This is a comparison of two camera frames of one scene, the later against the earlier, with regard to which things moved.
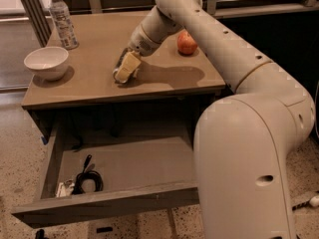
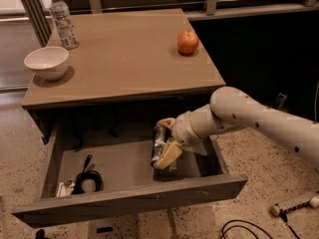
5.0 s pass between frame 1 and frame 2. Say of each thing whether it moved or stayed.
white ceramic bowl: stayed
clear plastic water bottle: stayed
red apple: stayed
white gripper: moved
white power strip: stayed
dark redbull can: moved
